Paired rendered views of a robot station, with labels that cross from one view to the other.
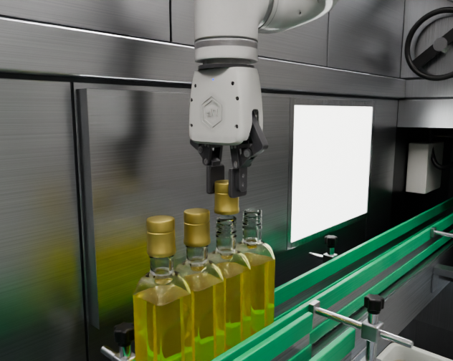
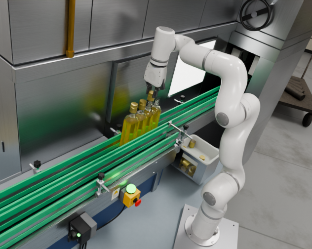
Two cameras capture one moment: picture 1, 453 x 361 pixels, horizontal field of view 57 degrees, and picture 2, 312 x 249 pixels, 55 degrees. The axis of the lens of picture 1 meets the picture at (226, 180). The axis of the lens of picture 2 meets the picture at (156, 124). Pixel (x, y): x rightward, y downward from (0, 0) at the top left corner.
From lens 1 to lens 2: 0.97 m
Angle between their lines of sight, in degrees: 27
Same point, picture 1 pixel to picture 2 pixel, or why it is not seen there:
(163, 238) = (135, 109)
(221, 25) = (159, 57)
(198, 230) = (142, 106)
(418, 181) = not seen: hidden behind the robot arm
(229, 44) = (160, 62)
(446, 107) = (249, 41)
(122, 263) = (118, 106)
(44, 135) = (104, 74)
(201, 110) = (149, 73)
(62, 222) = (104, 96)
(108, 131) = (121, 73)
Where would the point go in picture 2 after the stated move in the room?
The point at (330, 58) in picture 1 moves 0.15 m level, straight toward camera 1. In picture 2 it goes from (201, 23) to (198, 30)
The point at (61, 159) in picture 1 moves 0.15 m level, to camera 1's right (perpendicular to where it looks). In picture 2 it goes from (107, 80) to (138, 85)
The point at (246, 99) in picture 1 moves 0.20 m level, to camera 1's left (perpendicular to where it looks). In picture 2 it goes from (162, 76) to (119, 69)
